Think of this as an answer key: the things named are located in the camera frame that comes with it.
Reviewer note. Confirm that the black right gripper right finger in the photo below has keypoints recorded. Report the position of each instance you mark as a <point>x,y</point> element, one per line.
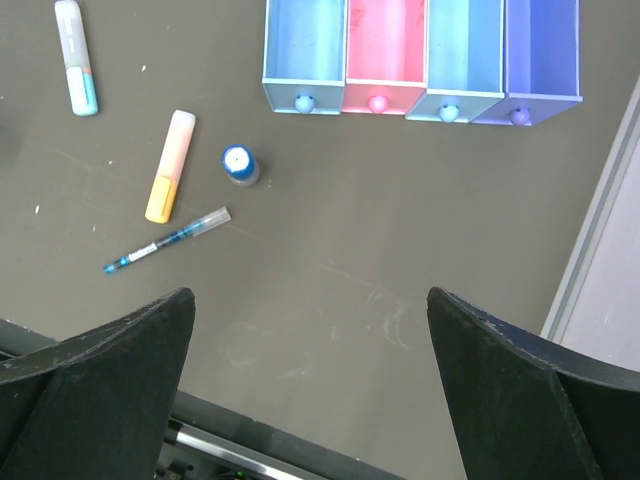
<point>523,407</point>

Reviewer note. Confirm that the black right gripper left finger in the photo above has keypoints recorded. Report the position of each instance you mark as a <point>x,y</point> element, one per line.
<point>97,405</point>

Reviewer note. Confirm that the blue capped ink bottle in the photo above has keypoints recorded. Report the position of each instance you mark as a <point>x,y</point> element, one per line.
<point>240,165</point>

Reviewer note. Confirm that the purple drawer bin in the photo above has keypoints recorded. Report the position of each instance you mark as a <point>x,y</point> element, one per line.
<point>541,62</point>

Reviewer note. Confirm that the sky blue drawer bin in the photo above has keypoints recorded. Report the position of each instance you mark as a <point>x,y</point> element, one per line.
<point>464,61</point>

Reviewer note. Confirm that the pink drawer bin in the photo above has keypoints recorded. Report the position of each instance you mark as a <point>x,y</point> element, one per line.
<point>385,65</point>

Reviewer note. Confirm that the light blue drawer bin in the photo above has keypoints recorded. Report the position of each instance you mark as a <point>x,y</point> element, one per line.
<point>304,68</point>

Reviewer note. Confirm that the pink orange highlighter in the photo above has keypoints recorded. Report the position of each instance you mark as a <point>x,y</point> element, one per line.
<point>173,156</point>

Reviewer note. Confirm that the blue gel pen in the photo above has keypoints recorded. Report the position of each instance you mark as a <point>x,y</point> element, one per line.
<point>200,226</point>

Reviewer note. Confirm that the grey teal highlighter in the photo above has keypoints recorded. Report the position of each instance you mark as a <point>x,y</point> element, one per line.
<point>75,53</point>

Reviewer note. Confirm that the aluminium frame rail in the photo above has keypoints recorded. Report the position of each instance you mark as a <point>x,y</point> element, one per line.
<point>598,212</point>

